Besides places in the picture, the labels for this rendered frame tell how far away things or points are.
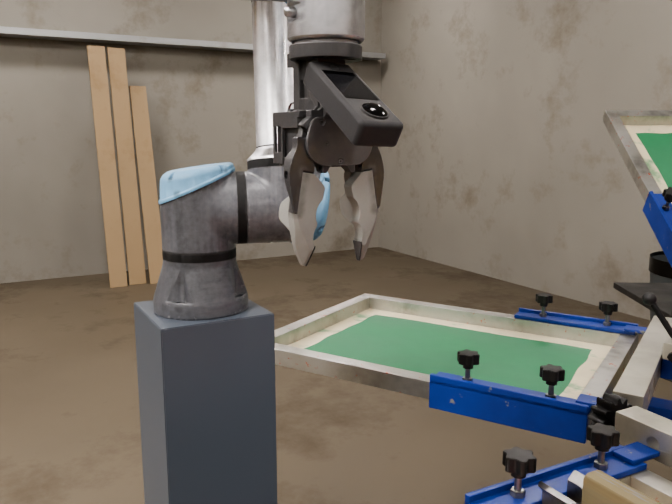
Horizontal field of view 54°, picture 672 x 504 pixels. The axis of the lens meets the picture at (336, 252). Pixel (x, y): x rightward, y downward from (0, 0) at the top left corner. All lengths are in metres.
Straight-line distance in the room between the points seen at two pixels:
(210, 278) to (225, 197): 0.13
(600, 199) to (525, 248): 1.00
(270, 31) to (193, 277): 0.40
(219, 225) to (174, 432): 0.32
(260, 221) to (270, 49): 0.27
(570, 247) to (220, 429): 5.47
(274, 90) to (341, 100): 0.48
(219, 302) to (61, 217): 6.41
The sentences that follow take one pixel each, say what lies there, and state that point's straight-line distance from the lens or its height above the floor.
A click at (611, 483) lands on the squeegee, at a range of 0.91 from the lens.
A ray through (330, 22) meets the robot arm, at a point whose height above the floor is 1.58.
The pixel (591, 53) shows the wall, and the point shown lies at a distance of 6.23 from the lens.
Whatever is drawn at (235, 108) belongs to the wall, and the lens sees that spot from 7.81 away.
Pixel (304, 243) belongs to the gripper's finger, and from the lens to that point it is 0.64.
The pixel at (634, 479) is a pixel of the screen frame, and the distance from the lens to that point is 1.09.
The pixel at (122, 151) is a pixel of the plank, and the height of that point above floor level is 1.31.
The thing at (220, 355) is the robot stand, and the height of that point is 1.15.
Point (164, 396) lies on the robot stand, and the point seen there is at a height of 1.10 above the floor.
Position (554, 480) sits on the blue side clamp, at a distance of 1.02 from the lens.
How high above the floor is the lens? 1.48
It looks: 10 degrees down
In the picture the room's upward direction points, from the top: straight up
